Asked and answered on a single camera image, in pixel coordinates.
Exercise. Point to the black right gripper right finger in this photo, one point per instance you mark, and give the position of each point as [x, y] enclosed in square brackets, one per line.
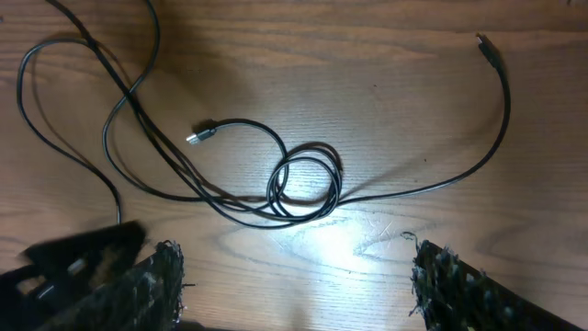
[452, 295]

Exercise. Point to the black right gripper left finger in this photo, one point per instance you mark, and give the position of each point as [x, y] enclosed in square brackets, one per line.
[148, 297]

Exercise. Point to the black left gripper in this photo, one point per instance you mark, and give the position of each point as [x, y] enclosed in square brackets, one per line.
[61, 272]

